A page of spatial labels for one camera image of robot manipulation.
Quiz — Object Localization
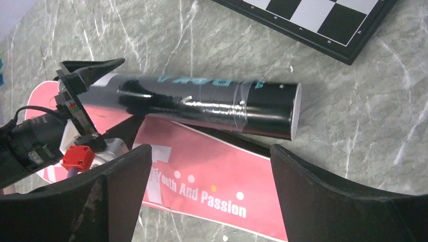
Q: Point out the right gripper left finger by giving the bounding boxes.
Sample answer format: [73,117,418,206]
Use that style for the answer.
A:
[1,144,152,241]

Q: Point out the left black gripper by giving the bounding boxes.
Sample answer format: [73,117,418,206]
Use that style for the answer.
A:
[55,58,125,151]

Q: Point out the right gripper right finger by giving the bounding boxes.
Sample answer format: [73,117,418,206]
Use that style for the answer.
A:
[271,145,427,241]

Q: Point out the pink racket bag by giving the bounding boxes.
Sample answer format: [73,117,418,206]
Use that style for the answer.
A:
[25,81,289,242]

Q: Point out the black shuttlecock tube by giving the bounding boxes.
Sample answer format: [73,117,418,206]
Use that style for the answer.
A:
[79,73,301,140]

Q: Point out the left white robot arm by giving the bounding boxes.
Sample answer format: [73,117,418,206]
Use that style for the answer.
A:
[1,58,125,189]

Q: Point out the blue green toy blocks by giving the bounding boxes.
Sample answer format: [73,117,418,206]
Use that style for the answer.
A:
[0,59,4,86]

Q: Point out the black white chessboard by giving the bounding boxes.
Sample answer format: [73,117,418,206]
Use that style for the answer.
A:
[217,0,396,66]

